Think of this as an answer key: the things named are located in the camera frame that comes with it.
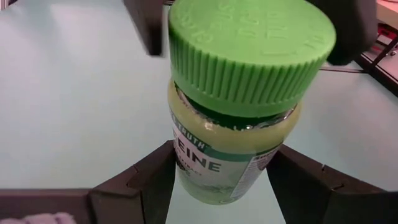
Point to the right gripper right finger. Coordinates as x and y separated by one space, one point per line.
326 199

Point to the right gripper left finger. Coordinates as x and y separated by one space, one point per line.
140 196

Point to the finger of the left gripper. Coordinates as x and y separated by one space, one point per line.
354 28
146 25

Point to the green bottle green cap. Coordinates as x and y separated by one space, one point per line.
248 62

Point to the black metal table frame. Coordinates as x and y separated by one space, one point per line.
382 71

